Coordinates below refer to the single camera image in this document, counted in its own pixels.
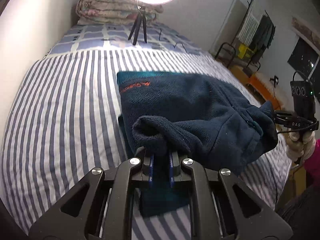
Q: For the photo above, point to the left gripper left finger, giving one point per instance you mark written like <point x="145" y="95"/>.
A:
<point x="144" y="176"/>

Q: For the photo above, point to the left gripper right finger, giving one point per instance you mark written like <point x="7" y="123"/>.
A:
<point x="176" y="174"/>

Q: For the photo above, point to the dark teal fleece jacket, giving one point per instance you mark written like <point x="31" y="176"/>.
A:
<point x="199" y="116"/>

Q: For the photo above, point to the right pink sleeve forearm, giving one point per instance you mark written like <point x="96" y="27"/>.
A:
<point x="311" y="160"/>

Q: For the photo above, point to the black clothes rack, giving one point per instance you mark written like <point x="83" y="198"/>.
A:
<point x="256" y="31"/>

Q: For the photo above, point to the right gloved hand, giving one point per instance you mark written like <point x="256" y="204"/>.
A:
<point x="300" y="147"/>

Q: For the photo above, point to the dark window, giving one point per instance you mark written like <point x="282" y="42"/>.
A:
<point x="304" y="58"/>

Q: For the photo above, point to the orange bench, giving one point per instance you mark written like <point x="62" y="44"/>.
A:
<point x="260" y="86"/>

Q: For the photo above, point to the yellow box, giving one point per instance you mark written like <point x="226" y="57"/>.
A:
<point x="244" y="52"/>

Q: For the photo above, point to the blue white striped bedsheet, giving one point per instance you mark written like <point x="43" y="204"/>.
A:
<point x="64" y="119"/>

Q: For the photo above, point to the black metal chair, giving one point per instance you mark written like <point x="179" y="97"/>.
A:
<point x="226" y="54"/>

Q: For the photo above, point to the black mini tripod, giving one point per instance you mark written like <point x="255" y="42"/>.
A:
<point x="139" y="21"/>

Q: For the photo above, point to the folded floral quilt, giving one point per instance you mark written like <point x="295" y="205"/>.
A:
<point x="114" y="11"/>

